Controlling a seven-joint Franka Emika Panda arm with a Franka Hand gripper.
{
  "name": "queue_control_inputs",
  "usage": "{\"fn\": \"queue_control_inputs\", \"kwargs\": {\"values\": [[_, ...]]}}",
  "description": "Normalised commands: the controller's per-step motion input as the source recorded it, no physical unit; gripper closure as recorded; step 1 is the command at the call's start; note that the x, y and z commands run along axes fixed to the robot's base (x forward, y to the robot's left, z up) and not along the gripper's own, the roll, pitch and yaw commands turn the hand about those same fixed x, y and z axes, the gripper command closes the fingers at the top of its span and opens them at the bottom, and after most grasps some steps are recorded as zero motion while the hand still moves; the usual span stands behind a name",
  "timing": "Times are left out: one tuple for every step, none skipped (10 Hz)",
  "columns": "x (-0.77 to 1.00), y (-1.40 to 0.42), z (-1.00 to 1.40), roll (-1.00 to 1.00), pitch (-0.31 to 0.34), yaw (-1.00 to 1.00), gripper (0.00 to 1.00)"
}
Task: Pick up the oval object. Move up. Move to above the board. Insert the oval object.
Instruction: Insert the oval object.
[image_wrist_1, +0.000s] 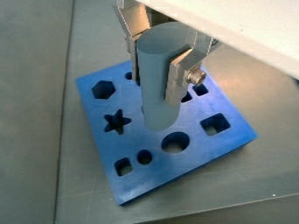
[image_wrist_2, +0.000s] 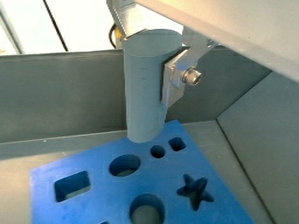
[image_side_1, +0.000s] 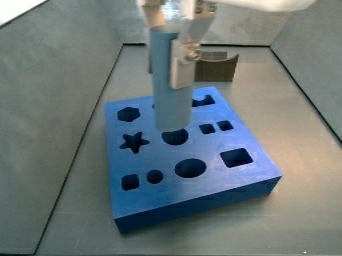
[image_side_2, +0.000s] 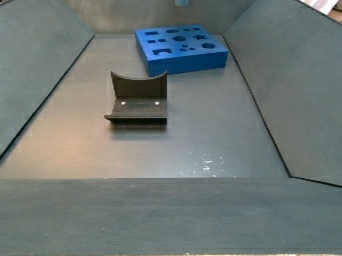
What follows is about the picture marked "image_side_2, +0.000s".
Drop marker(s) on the black curved holder bracket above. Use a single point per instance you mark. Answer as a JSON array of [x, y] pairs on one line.
[[140, 100]]

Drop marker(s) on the blue shape sorting board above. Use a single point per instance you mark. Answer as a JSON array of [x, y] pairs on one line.
[[179, 49]]

